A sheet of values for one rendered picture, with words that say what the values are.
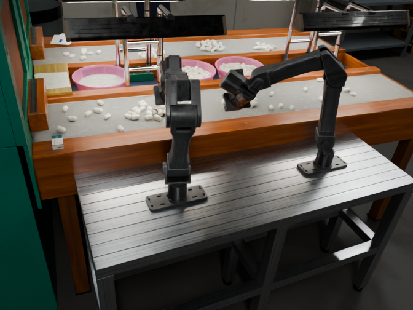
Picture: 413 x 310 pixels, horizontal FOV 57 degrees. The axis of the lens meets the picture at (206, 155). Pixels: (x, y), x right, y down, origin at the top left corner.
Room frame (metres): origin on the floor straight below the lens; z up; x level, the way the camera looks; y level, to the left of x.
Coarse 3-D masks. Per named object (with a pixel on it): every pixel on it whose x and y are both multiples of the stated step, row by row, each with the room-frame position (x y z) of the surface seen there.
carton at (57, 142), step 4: (52, 136) 1.09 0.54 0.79; (56, 136) 1.10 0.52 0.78; (60, 136) 1.10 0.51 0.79; (52, 140) 1.07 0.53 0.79; (56, 140) 1.07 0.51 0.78; (60, 140) 1.07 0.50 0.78; (52, 144) 1.05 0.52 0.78; (56, 144) 1.05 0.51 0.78; (60, 144) 1.05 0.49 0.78; (56, 148) 1.04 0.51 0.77; (60, 148) 1.05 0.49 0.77
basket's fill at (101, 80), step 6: (84, 78) 1.71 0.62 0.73; (90, 78) 1.70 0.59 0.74; (96, 78) 1.70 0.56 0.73; (102, 78) 1.71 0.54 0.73; (108, 78) 1.71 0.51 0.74; (114, 78) 1.72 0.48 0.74; (120, 78) 1.73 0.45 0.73; (84, 84) 1.62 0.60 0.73; (90, 84) 1.63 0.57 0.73; (96, 84) 1.63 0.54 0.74; (102, 84) 1.64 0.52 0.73; (108, 84) 1.64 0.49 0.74; (114, 84) 1.65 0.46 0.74
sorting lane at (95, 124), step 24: (144, 96) 1.55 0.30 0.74; (216, 96) 1.61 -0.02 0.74; (264, 96) 1.66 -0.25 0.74; (288, 96) 1.68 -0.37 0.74; (312, 96) 1.70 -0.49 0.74; (360, 96) 1.75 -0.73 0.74; (384, 96) 1.78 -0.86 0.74; (408, 96) 1.80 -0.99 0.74; (96, 120) 1.30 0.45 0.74; (120, 120) 1.32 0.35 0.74; (144, 120) 1.33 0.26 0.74; (216, 120) 1.39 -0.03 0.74
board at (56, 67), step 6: (36, 66) 1.68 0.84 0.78; (42, 66) 1.69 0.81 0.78; (48, 66) 1.69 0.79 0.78; (54, 66) 1.70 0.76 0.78; (60, 66) 1.71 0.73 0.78; (66, 66) 1.71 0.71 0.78; (36, 72) 1.62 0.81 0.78; (42, 72) 1.63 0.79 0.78; (48, 72) 1.63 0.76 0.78; (54, 72) 1.64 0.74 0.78; (60, 72) 1.64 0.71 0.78; (48, 90) 1.45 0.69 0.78; (54, 90) 1.45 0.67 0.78; (60, 90) 1.46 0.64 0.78; (66, 90) 1.46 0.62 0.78
